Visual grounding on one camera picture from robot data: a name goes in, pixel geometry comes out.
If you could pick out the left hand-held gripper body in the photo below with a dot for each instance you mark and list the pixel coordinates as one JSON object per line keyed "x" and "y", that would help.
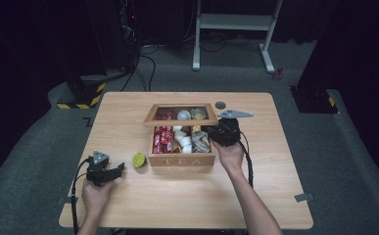
{"x": 98, "y": 173}

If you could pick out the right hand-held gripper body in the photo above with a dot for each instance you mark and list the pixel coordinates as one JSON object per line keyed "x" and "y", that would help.
{"x": 228, "y": 132}

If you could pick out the wooden box with glass lid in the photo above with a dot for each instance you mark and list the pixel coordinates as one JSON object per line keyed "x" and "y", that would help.
{"x": 157, "y": 161}

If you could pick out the person's right hand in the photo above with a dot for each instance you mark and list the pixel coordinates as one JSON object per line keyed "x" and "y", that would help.
{"x": 231, "y": 156}

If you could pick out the person's left hand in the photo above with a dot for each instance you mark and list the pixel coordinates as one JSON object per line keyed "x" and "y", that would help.
{"x": 94, "y": 197}

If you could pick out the pile of clear yellow packets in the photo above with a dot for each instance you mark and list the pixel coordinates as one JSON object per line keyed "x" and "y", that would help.
{"x": 200, "y": 143}

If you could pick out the white creamer cup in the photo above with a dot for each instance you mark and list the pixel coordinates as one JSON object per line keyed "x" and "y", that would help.
{"x": 180, "y": 134}
{"x": 186, "y": 141}
{"x": 177, "y": 128}
{"x": 183, "y": 115}
{"x": 187, "y": 150}

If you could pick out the grey tape piece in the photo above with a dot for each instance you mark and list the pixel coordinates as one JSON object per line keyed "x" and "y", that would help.
{"x": 304, "y": 197}
{"x": 67, "y": 200}

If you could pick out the stack of red packets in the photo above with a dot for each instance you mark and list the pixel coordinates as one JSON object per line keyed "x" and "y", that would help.
{"x": 162, "y": 140}

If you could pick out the small red floor object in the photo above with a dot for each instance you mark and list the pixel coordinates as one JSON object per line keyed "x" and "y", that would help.
{"x": 277, "y": 74}

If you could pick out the black yellow striped stand base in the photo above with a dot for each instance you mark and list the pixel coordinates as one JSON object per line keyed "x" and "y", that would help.
{"x": 85, "y": 94}

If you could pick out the black stand base yellow mark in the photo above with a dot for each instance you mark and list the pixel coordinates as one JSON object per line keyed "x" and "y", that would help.
{"x": 312, "y": 101}

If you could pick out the white metal stand frame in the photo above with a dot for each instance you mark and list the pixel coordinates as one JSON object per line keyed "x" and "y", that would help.
{"x": 236, "y": 22}

